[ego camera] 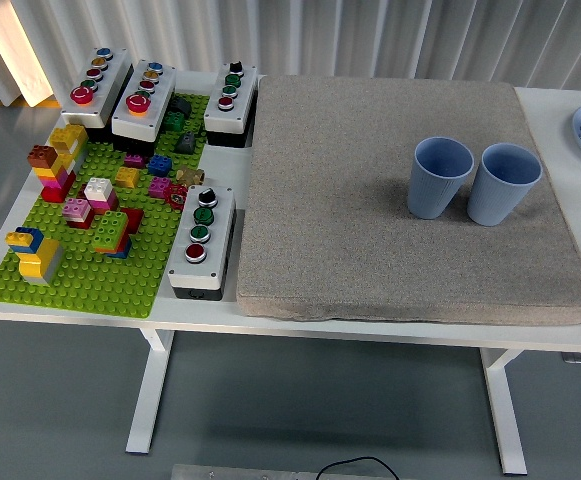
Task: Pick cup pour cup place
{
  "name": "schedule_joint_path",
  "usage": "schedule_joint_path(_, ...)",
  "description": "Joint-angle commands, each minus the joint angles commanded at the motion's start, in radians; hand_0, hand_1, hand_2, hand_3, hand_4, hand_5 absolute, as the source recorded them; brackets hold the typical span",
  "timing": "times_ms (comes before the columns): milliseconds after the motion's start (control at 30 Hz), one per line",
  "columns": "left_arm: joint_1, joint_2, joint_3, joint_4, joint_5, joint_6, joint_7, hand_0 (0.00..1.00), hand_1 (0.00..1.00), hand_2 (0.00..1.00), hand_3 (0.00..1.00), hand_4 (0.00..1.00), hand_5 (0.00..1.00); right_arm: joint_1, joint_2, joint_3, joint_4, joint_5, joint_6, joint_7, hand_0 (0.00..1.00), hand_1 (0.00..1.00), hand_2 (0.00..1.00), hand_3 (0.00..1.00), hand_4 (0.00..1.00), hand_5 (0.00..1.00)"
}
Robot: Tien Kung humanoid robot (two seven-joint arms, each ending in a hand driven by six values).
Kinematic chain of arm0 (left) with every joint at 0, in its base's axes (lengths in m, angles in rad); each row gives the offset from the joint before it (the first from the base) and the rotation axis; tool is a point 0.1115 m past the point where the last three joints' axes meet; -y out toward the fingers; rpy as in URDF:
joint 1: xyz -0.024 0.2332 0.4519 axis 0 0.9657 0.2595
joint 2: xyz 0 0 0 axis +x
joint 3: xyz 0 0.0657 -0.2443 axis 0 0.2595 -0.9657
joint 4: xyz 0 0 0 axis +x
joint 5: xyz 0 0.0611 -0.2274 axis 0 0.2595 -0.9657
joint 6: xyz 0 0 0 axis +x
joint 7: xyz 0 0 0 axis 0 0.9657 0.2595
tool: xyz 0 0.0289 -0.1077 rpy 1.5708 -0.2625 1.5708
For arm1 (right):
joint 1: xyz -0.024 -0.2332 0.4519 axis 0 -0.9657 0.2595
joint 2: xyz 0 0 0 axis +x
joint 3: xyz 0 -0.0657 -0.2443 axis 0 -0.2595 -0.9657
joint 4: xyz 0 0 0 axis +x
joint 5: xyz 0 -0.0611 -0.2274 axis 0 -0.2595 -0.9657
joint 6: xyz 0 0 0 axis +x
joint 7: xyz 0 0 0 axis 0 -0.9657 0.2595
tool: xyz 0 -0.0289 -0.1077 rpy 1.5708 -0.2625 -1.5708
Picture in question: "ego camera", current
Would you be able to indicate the blue ribbed cup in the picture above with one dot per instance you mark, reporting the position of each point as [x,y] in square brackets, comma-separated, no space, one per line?
[430,195]
[495,200]

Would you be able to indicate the grey-brown foam mat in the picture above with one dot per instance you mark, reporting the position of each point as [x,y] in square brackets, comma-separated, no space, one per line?
[330,200]

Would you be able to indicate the four-button control box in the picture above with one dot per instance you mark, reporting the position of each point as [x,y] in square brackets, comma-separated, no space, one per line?
[242,95]
[220,235]

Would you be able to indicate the brass pipe fitting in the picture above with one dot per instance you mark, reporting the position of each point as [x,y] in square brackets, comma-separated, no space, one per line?
[190,176]

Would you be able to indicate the red valve handwheel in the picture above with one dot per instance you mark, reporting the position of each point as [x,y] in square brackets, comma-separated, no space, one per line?
[176,196]

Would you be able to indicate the dark green brick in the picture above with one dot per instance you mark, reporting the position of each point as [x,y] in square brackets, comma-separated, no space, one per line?
[174,122]

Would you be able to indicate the dark grey curved piece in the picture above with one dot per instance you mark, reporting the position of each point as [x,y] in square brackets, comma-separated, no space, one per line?
[181,106]

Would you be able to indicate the small magenta brick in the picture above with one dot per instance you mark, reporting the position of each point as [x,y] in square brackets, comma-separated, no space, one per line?
[134,161]

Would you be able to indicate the green-topped brick stack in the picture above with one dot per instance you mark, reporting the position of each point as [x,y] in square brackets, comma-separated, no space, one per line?
[110,230]

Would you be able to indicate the five-button control box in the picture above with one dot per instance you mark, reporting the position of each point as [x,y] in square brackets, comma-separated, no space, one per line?
[115,80]
[162,89]

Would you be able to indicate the white and pink brick stack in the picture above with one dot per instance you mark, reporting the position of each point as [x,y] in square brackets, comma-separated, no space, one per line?
[97,189]

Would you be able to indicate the green studded baseplate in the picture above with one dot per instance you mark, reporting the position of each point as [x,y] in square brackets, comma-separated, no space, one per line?
[95,285]

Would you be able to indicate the white table leg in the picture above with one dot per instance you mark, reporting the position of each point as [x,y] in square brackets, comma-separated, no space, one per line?
[145,400]
[505,410]

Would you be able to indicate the pink white red brick stack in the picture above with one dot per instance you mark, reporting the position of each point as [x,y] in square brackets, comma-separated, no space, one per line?
[76,207]

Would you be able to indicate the yellow and white brick tower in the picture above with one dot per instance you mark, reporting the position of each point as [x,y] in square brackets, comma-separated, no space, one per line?
[67,137]

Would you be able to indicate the blue yellow grey brick stack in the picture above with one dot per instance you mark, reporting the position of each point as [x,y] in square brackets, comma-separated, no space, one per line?
[40,260]

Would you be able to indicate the brown-topped brick tower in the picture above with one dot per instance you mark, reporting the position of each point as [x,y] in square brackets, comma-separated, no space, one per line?
[42,156]

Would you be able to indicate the white pleated curtain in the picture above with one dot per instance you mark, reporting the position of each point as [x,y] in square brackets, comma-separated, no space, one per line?
[470,35]

